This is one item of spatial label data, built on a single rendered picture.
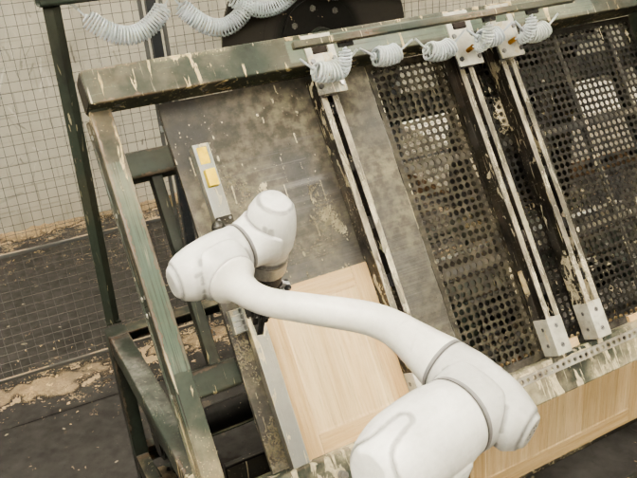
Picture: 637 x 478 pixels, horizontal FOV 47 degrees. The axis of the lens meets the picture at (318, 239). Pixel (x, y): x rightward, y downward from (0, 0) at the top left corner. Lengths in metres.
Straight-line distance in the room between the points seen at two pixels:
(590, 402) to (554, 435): 0.20
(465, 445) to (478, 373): 0.13
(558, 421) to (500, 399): 1.89
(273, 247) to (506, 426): 0.58
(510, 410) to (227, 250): 0.59
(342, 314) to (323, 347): 0.86
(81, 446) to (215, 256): 2.64
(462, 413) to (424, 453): 0.09
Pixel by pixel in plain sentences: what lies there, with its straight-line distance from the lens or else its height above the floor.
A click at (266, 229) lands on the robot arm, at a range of 1.43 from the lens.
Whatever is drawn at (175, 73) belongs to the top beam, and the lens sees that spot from 2.12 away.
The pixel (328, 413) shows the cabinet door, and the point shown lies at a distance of 2.16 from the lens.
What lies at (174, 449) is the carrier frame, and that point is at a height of 0.79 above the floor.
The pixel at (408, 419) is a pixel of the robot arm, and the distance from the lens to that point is 1.07.
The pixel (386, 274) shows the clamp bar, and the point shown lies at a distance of 2.24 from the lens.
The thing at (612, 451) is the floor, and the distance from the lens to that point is 3.63.
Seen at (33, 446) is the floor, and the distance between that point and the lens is 4.04.
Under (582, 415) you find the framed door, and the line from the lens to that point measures 3.14.
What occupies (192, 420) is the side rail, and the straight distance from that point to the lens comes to 2.01.
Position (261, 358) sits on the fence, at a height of 1.17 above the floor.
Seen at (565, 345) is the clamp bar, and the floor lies 0.94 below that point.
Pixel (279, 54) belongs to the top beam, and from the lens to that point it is 2.23.
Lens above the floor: 2.27
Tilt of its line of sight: 23 degrees down
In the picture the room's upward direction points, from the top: 5 degrees counter-clockwise
